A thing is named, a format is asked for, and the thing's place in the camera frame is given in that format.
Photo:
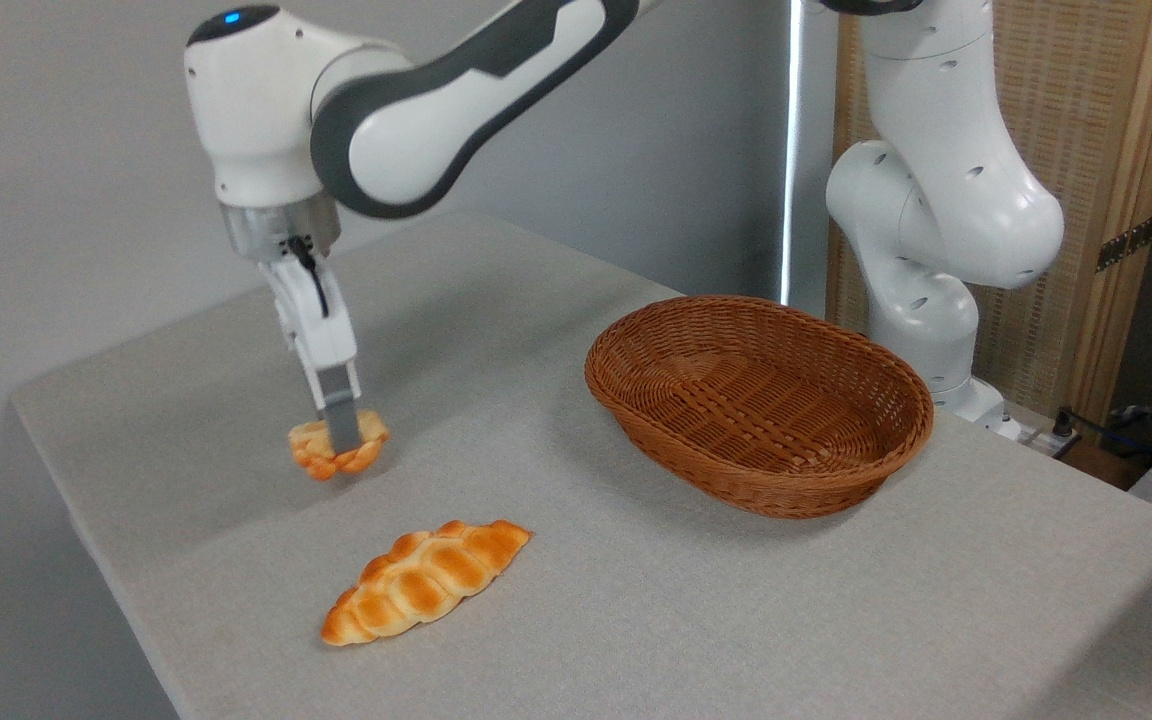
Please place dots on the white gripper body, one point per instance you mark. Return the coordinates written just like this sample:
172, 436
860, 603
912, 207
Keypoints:
321, 320

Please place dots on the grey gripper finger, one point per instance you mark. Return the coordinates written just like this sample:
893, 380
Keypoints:
341, 415

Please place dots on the small round bread roll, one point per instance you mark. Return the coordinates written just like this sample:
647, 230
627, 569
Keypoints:
308, 450

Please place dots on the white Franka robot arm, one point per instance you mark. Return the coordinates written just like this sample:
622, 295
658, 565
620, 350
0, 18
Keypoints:
436, 120

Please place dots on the long braided bread loaf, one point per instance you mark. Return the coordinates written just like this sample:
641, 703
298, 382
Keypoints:
421, 585

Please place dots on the brown wicker oval basket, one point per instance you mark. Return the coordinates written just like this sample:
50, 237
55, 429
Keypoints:
766, 470

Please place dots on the grey tablecloth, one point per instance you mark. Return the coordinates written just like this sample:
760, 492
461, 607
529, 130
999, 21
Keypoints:
636, 620

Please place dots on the black power plug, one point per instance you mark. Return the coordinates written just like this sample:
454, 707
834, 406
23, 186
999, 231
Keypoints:
1063, 425

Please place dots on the dark metal screen hinge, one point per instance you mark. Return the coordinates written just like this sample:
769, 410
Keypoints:
1126, 243

